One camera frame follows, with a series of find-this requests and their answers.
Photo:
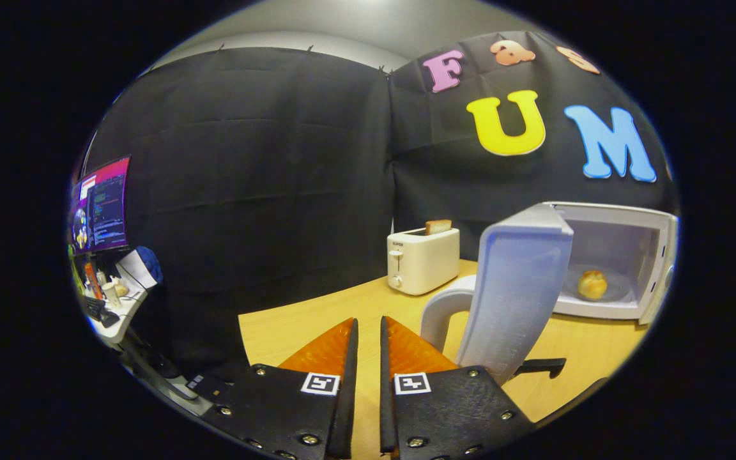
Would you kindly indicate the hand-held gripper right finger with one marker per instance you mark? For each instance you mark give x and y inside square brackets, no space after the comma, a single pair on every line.
[386,383]

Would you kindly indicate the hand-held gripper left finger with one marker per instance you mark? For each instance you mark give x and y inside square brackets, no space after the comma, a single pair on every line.
[347,383]

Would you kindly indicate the white microwave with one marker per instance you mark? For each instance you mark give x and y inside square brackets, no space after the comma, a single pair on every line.
[515,287]

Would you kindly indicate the golden bread bun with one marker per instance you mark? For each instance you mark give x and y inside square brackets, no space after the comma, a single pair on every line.
[592,284]

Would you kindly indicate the white toaster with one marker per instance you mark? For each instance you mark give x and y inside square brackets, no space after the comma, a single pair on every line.
[422,262]

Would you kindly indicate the toast slice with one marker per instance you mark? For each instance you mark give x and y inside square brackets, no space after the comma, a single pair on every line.
[438,227]

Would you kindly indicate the white side desk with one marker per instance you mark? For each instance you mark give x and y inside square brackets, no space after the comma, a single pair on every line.
[126,310]

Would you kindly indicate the white and blue cloth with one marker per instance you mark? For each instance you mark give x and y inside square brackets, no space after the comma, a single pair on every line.
[141,268]

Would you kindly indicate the white paper cup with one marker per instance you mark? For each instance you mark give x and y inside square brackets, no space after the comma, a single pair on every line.
[112,295]

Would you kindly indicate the black keyboard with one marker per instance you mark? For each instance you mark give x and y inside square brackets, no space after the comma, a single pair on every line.
[98,312]

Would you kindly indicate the orange bottle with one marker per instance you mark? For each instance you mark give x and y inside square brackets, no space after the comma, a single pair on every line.
[93,281]

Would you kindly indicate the computer monitor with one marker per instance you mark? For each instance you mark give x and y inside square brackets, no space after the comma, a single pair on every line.
[103,204]

